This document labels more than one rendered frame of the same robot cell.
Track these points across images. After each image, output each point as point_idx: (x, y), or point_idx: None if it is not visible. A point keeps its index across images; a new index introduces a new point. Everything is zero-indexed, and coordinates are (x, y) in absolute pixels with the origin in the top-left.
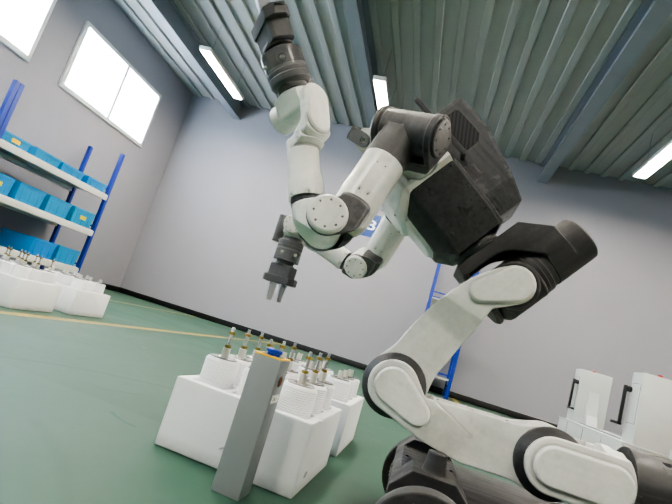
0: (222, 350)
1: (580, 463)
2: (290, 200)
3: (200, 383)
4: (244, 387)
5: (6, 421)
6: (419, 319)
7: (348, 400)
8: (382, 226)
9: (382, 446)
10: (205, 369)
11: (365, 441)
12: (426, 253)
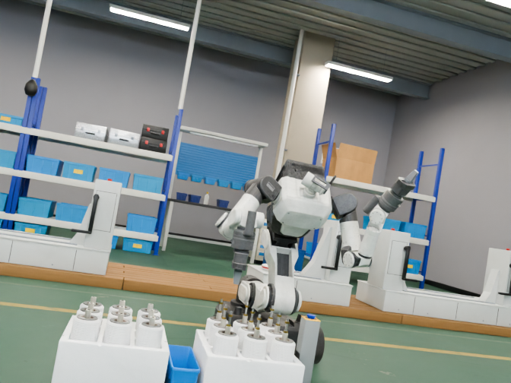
0: (287, 336)
1: None
2: (370, 257)
3: (299, 360)
4: (317, 340)
5: None
6: (293, 268)
7: (134, 323)
8: (255, 208)
9: (49, 346)
10: (293, 352)
11: (52, 352)
12: (291, 235)
